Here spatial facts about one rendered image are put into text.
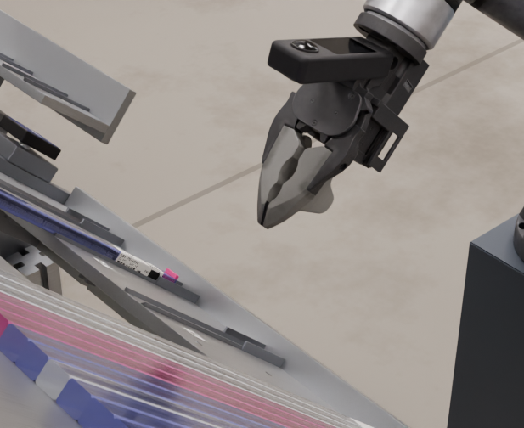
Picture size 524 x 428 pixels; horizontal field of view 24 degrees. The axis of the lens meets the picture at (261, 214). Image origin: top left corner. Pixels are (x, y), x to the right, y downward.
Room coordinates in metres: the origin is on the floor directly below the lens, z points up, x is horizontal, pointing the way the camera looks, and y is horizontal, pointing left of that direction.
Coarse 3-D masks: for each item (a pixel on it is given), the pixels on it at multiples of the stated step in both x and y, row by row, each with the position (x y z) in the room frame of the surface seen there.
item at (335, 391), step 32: (128, 224) 0.93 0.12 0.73; (160, 256) 0.89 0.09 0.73; (96, 288) 0.89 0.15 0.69; (192, 288) 0.85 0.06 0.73; (128, 320) 0.85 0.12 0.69; (224, 320) 0.81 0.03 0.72; (256, 320) 0.80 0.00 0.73; (288, 352) 0.76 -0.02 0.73; (320, 384) 0.73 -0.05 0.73; (352, 416) 0.69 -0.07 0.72; (384, 416) 0.68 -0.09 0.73
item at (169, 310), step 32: (32, 192) 0.94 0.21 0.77; (32, 224) 0.77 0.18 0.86; (96, 224) 0.93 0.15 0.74; (64, 256) 0.73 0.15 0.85; (96, 256) 0.77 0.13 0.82; (128, 288) 0.68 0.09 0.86; (160, 288) 0.80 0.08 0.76; (160, 320) 0.65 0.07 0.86; (192, 320) 0.72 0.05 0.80; (224, 352) 0.67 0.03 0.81; (256, 352) 0.73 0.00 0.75; (288, 384) 0.69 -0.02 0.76
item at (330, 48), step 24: (288, 48) 0.93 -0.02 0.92; (312, 48) 0.93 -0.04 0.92; (336, 48) 0.96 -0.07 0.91; (360, 48) 0.97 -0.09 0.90; (384, 48) 0.99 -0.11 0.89; (288, 72) 0.92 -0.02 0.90; (312, 72) 0.91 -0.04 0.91; (336, 72) 0.93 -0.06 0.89; (360, 72) 0.95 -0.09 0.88; (384, 72) 0.97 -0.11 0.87
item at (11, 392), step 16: (0, 256) 0.55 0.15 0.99; (16, 272) 0.53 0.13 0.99; (0, 352) 0.36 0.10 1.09; (0, 368) 0.34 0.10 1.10; (16, 368) 0.35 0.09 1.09; (0, 384) 0.32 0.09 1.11; (16, 384) 0.33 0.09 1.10; (32, 384) 0.34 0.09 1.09; (0, 400) 0.30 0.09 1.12; (16, 400) 0.31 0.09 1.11; (32, 400) 0.32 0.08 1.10; (48, 400) 0.33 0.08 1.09; (0, 416) 0.29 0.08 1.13; (16, 416) 0.30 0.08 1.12; (32, 416) 0.30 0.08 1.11; (48, 416) 0.31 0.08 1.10; (64, 416) 0.32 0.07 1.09
